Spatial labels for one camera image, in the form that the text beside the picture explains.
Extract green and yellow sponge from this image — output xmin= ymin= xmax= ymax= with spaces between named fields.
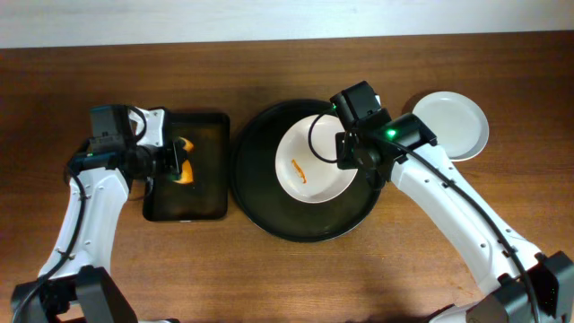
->
xmin=173 ymin=137 xmax=194 ymax=185

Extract pinkish white plate with sauce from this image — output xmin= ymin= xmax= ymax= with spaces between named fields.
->
xmin=274 ymin=115 xmax=357 ymax=204

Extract grey plate with sauce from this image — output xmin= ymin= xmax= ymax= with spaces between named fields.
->
xmin=413 ymin=92 xmax=490 ymax=162

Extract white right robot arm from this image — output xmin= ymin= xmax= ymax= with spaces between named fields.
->
xmin=336 ymin=114 xmax=573 ymax=323

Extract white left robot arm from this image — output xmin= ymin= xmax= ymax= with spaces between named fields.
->
xmin=11 ymin=104 xmax=193 ymax=322

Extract black rectangular tray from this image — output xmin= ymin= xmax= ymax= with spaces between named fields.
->
xmin=143 ymin=112 xmax=230 ymax=222

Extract black round tray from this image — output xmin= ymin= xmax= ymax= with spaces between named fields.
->
xmin=230 ymin=99 xmax=380 ymax=242

